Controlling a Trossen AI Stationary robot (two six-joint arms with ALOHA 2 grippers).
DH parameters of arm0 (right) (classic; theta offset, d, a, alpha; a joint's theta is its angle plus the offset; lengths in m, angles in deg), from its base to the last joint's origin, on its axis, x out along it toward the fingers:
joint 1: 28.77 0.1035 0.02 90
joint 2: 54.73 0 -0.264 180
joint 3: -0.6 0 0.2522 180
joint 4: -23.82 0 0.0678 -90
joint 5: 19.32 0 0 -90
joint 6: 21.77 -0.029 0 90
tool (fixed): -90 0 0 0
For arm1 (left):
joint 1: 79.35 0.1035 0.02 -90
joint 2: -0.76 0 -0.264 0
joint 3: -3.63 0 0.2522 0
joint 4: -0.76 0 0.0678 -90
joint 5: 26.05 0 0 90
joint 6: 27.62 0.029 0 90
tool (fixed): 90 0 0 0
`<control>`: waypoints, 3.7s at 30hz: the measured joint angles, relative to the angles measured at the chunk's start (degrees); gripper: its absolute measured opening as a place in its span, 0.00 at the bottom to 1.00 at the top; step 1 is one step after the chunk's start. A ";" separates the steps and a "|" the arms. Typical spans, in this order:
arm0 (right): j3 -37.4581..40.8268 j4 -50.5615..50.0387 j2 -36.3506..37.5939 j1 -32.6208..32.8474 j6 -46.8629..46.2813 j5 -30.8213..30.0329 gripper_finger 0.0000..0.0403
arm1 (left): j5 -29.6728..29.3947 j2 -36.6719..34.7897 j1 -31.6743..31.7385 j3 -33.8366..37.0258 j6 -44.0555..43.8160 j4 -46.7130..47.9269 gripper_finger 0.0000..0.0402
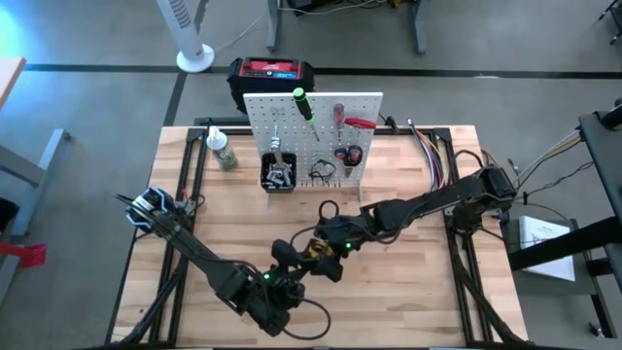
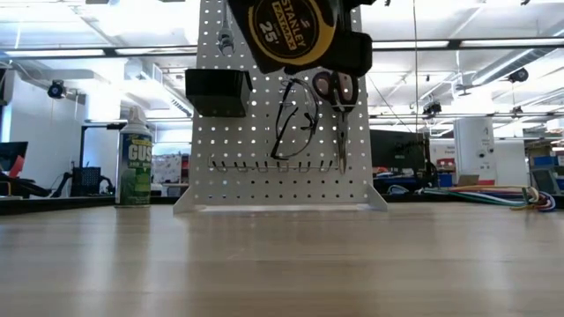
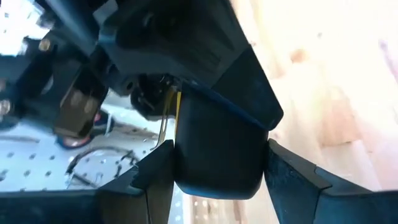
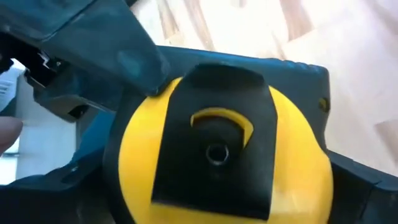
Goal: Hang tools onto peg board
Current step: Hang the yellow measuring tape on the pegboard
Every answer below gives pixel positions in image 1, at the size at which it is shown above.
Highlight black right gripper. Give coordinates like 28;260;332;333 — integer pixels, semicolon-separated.
313;216;373;284

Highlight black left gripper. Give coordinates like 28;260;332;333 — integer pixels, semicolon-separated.
250;238;320;337

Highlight yellow black tape measure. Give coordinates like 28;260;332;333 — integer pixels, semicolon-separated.
304;238;337;263

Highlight black framed eyeglasses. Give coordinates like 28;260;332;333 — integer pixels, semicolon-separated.
308;156;337;185

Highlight chrome combination wrench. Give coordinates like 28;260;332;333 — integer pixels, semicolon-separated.
269;123;286;166
270;162;289;185

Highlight red black handled scissors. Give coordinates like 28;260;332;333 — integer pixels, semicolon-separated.
333;144;364;179

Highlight green black handled screwdriver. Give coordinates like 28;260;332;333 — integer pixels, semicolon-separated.
292;87;322;143

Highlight black plastic peg board bin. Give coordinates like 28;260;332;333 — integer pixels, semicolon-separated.
260;152;298;194

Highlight white metal peg board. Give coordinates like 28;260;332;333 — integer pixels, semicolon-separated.
242;91;384;203

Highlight metal multi-hook wrench rack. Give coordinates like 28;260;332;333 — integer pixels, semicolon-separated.
296;179;341;189

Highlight green white spray can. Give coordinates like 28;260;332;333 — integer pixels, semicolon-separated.
205;125;239;171

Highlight red black tool case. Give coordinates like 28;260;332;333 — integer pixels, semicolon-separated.
226;56;316;116

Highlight white paper booklet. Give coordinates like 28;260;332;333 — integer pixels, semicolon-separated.
517;214;577;283

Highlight grey side table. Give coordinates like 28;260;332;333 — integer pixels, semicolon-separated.
500;218;621;341

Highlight grey desk leg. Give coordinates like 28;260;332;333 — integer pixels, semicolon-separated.
265;0;284;53
412;0;430;55

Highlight red plastic piece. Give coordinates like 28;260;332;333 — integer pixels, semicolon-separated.
0;241;49;270

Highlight grey metal bench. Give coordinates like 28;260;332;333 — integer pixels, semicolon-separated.
0;128;72;239

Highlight black metal stand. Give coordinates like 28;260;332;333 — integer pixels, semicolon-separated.
507;96;622;273

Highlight neighbouring wooden table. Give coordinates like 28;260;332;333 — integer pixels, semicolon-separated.
0;56;27;112

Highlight black chair base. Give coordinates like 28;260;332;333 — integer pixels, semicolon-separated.
596;0;622;46

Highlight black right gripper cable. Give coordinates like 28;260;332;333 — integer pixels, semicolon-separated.
290;199;341;247

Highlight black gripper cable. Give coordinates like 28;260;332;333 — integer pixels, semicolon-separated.
290;199;341;247
282;295;332;341

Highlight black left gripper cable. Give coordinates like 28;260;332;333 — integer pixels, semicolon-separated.
282;295;332;341

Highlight multicoloured wire bundle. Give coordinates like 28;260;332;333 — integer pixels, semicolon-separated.
406;118;448;192

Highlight red clear handled screwdriver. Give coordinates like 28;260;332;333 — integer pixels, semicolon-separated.
332;102;346;145

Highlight black aluminium table frame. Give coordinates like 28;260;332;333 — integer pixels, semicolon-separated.
104;116;536;350

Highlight white floor cable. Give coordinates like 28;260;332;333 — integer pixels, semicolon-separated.
213;14;263;54

